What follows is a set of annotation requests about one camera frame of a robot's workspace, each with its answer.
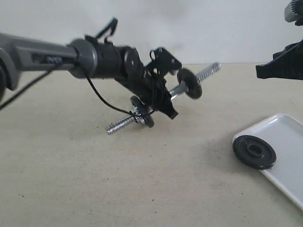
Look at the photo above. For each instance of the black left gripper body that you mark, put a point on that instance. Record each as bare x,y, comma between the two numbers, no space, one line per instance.
150,88

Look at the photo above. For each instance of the loose black weight plate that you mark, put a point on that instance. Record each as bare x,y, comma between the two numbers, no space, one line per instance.
254,152

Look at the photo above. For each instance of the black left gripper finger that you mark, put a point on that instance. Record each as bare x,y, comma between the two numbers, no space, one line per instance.
166,107

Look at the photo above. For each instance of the chrome dumbbell with black plates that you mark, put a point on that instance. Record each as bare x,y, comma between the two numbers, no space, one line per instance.
188,83

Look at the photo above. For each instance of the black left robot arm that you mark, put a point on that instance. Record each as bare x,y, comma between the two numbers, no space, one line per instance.
86,57

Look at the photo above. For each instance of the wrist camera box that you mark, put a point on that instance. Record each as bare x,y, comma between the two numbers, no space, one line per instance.
294,12
162,62

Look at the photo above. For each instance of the white rectangular tray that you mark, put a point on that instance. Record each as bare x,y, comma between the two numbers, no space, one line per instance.
285,134

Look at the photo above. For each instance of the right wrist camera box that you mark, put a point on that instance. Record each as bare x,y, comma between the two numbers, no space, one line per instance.
294,12

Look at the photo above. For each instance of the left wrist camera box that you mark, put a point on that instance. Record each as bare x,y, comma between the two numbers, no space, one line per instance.
162,62

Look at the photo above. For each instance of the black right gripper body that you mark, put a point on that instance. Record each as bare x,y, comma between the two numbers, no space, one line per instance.
286,64

